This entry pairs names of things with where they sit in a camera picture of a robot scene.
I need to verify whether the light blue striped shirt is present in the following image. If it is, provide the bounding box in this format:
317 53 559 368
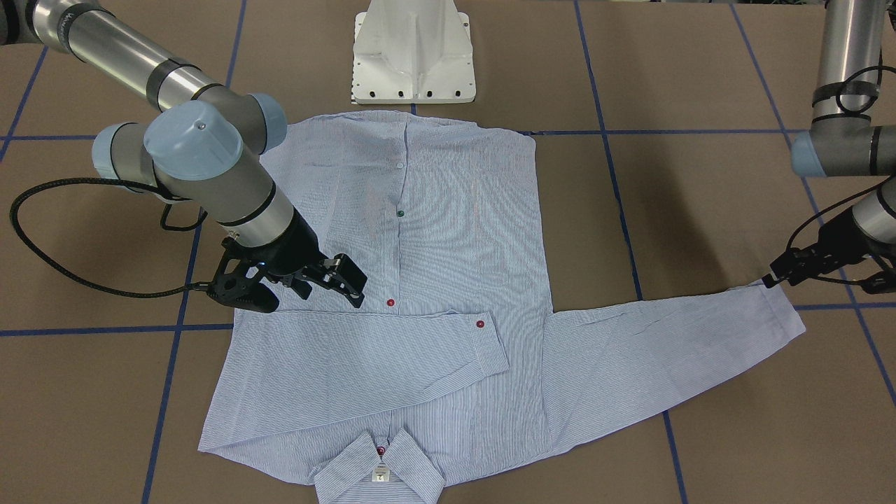
198 111 804 503

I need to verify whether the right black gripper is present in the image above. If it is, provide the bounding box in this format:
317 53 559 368
228 210 368 309

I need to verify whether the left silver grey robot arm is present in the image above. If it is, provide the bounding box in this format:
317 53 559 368
762 1 895 295

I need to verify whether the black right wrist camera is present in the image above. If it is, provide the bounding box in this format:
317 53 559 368
204 238 279 314

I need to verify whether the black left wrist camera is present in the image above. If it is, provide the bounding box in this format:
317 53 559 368
860 271 895 295

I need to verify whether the black braided cable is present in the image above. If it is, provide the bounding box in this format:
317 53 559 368
9 178 211 300
785 66 896 288

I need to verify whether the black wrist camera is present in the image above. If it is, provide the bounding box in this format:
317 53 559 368
860 271 895 295
204 238 279 314

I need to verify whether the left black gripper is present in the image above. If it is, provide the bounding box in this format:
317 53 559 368
762 210 884 289

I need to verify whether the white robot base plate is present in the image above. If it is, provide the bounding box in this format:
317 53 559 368
350 1 477 105

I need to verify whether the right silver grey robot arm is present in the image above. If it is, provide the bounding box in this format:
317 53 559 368
2 1 367 313

